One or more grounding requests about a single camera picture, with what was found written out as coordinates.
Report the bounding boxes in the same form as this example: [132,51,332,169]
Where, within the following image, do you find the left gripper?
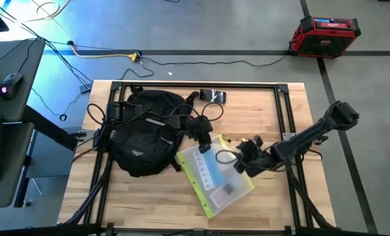
[186,115,214,154]

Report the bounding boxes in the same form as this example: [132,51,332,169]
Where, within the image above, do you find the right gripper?
[233,135,276,178]

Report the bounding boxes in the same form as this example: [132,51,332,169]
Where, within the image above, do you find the blue white pill organizer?
[193,147,225,191]

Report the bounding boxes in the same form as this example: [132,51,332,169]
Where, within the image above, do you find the clear mesh pouch green edge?
[176,132,255,220]

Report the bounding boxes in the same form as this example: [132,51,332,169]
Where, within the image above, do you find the black phone with white cable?
[199,88,227,105]

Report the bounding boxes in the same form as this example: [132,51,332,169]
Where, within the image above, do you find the black backpack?
[108,84,201,178]

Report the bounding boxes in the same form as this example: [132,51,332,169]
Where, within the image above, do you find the red black jobsite radio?
[288,15,362,60]

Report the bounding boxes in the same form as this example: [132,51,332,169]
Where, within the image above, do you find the dark grey desk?
[0,38,81,210]

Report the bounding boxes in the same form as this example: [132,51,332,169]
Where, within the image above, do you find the black computer mouse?
[0,72,25,100]

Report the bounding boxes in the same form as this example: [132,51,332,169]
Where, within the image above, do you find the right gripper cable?
[215,149,245,165]

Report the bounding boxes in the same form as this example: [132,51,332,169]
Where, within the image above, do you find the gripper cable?
[173,101,225,123]
[215,149,245,165]

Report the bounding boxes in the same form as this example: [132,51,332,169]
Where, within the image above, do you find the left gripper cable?
[173,101,225,123]

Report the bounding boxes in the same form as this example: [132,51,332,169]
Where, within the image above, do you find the black metal table frame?
[58,80,338,236]

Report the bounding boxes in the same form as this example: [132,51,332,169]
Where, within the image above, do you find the long black power cable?
[138,54,287,69]

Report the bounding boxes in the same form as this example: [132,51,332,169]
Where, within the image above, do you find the short black floor cable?
[118,58,155,81]

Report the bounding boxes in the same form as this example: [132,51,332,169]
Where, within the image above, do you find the yellow extension cord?
[19,0,142,63]

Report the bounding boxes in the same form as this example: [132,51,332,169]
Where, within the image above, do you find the black floor cable bundle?
[0,0,94,87]

